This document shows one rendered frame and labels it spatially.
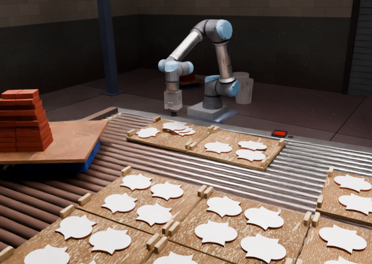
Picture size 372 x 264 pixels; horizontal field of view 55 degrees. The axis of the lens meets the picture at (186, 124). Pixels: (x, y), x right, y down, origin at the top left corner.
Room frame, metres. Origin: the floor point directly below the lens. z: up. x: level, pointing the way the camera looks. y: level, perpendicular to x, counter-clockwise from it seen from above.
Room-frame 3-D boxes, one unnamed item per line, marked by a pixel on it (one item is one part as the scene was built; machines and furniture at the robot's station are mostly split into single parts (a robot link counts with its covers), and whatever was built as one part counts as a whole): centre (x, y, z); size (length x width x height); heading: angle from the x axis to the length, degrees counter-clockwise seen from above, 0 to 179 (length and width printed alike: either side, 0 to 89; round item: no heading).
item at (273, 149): (1.73, -0.27, 0.93); 0.41 x 0.35 x 0.02; 58
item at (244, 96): (5.54, -0.95, 0.19); 0.30 x 0.30 x 0.37
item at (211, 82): (2.49, -0.21, 1.08); 0.13 x 0.12 x 0.14; 48
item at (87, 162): (1.67, 0.63, 0.97); 0.31 x 0.31 x 0.10; 89
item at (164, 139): (1.95, 0.09, 0.93); 0.41 x 0.35 x 0.02; 59
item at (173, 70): (1.99, 0.07, 1.29); 0.09 x 0.08 x 0.11; 138
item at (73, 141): (1.67, 0.70, 1.03); 0.50 x 0.50 x 0.02; 89
